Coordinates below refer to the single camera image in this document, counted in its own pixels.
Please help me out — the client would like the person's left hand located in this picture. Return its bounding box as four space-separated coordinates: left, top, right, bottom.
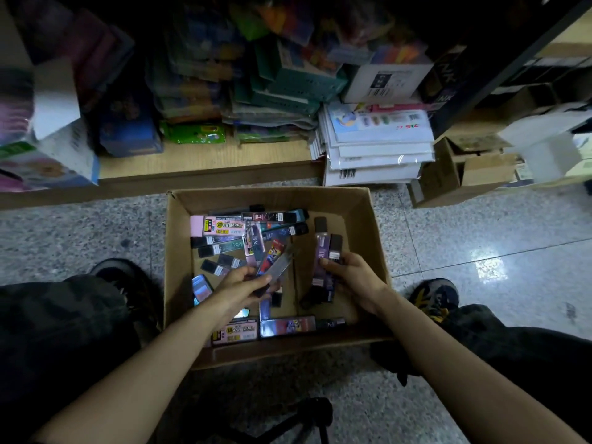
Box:
208 265 279 315

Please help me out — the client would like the person's right hand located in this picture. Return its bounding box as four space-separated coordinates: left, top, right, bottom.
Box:
319 251 394 315

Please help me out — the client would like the purple black stationery tube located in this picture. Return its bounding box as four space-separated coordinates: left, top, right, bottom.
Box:
310 217 343 306

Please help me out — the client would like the brown cardboard box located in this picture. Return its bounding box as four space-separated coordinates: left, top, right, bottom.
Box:
165 186 394 371

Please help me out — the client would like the pile of pencil lead cases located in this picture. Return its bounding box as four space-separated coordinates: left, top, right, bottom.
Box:
189 208 348 346

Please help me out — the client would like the wooden shelf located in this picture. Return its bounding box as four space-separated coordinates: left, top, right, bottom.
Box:
0 0 592 211

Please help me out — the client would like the person's right forearm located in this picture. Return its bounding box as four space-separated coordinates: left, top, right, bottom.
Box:
374 291 584 444

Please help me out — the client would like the person's left forearm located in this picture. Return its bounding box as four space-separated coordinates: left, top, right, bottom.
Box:
32 305 232 444

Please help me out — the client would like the person's right shoe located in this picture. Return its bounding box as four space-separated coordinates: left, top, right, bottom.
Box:
411 279 461 322

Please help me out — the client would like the person's shoe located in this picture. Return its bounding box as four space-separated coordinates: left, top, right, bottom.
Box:
92 258 154 315
411 279 461 322

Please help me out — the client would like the person's left shoe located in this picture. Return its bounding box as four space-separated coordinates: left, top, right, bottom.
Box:
92 258 154 315

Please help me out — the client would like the stack of white packets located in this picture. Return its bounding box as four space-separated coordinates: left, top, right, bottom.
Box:
310 101 436 187

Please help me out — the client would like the black folding stool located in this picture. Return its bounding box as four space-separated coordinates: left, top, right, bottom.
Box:
213 397 334 444

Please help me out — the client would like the small open brown carton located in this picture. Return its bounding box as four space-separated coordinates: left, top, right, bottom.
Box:
409 134 524 209

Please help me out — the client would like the white printed carton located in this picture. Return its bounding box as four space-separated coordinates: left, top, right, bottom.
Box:
342 60 434 105

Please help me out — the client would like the heap of green teal packs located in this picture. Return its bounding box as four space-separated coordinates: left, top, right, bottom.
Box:
148 23 353 144

